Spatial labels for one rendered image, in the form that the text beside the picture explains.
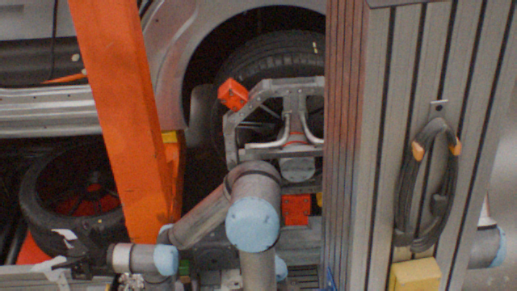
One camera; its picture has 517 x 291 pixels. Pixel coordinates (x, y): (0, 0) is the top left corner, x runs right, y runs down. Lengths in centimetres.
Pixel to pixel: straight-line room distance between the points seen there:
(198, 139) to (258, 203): 250
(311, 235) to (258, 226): 159
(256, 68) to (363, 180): 132
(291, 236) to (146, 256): 145
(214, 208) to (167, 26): 107
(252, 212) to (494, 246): 83
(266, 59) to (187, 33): 33
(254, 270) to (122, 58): 77
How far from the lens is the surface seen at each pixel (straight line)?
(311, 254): 299
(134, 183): 227
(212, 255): 276
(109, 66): 198
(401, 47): 96
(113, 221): 278
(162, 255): 161
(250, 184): 144
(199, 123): 401
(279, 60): 237
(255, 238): 143
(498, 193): 365
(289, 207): 271
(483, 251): 196
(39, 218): 290
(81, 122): 281
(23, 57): 339
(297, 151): 226
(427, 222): 124
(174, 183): 263
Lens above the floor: 246
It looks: 41 degrees down
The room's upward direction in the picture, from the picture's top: 4 degrees counter-clockwise
